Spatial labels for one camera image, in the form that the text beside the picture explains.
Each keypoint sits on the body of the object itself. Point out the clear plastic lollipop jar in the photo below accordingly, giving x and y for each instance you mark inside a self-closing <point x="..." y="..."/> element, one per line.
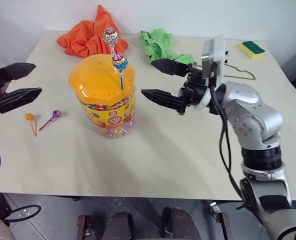
<point x="107" y="120"/>

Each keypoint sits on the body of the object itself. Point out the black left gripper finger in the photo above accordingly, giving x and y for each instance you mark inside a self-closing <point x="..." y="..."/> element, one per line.
<point x="18" y="98"/>
<point x="13" y="71"/>

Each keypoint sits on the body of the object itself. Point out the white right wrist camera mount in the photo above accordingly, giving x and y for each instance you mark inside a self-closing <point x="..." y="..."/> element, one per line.
<point x="218" y="50"/>

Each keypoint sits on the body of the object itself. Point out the yellow sponge with green pad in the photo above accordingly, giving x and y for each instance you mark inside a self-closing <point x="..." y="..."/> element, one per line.
<point x="251" y="50"/>

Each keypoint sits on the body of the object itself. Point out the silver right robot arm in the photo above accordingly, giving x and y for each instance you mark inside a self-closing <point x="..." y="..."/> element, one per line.
<point x="252" y="107"/>

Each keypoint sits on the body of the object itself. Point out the orange cloth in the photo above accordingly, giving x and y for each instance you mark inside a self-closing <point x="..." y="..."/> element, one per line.
<point x="80" y="37"/>

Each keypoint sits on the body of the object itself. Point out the green cloth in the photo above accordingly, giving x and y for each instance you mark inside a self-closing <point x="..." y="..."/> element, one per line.
<point x="155" y="41"/>

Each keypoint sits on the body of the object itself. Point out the purple lollipop purple stick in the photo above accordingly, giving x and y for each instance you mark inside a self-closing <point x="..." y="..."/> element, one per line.
<point x="56" y="113"/>

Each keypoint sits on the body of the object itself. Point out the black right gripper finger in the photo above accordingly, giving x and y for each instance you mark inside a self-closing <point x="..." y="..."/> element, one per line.
<point x="162" y="98"/>
<point x="171" y="67"/>

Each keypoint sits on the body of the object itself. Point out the blue wrapped lollipop blue stick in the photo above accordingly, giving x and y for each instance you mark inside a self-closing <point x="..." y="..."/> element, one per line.
<point x="119" y="62"/>

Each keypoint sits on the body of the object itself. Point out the rusty brown metal bracket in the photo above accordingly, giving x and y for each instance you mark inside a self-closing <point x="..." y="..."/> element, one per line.
<point x="222" y="222"/>
<point x="84" y="227"/>

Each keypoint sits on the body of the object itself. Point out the yellow perforated jar lid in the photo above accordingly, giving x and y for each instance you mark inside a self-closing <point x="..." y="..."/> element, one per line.
<point x="97" y="80"/>

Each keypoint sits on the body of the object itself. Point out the dark rounded shape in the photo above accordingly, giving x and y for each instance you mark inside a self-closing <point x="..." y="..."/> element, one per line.
<point x="181" y="222"/>
<point x="119" y="225"/>

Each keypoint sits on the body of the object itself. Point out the orange lollipop orange stick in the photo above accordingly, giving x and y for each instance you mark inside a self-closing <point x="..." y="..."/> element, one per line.
<point x="29" y="117"/>

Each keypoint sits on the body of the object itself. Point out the red silver lollipop white stick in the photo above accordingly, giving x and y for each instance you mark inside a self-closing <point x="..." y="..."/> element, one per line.
<point x="109" y="36"/>

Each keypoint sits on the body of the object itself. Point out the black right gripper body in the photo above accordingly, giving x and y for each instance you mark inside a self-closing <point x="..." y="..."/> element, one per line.
<point x="195" y="90"/>

